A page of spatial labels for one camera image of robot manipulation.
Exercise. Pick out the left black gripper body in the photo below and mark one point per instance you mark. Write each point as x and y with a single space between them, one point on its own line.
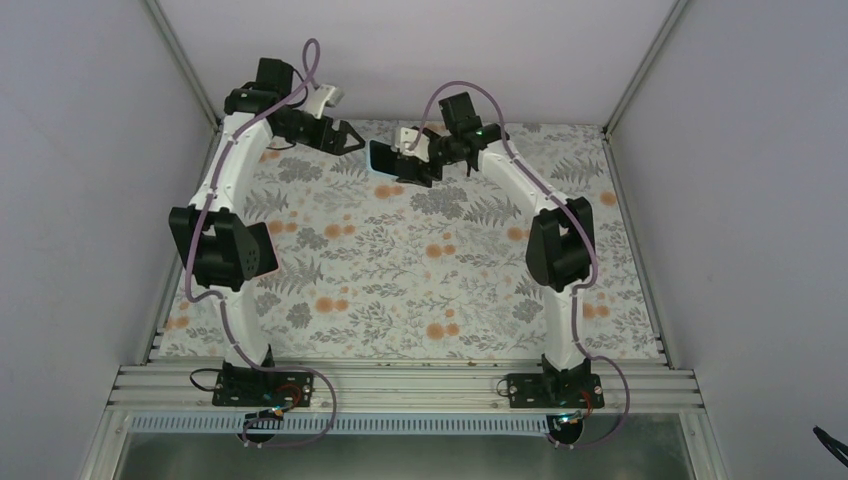
317 139

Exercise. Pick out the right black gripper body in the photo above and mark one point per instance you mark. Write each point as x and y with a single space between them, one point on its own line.
450 150

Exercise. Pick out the phone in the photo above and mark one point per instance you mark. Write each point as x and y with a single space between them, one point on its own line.
382 159
269 261

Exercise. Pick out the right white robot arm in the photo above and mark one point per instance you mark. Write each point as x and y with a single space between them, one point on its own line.
560 253

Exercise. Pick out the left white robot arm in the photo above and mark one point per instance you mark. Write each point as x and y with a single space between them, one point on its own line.
222 256

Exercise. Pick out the phone in pink case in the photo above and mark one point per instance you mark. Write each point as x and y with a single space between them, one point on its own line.
269 261

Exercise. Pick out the floral patterned table mat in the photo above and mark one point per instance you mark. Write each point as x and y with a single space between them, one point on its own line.
374 269

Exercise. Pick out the black object at edge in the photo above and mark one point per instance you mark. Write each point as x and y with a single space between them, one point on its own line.
834 446

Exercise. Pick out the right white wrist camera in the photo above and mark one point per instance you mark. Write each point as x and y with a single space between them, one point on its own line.
410 142

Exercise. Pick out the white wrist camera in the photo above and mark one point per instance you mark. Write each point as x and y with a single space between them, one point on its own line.
410 142
323 97

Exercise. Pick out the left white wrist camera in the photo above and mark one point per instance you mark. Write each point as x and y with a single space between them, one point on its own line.
323 97

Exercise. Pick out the left aluminium corner post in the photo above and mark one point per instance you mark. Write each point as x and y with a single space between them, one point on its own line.
179 56

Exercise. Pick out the aluminium corner post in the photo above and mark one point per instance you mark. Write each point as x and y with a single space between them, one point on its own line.
179 56
669 24

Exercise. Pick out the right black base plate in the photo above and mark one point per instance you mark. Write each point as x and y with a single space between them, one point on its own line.
555 390

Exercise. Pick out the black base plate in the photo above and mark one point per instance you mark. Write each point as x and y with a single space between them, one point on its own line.
555 390
246 387

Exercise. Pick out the right aluminium corner post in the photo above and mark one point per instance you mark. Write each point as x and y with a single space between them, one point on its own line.
669 24

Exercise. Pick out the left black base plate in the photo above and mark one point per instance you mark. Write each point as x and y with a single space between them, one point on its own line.
246 387

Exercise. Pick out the aluminium rail frame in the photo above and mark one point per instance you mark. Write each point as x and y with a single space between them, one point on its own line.
171 394

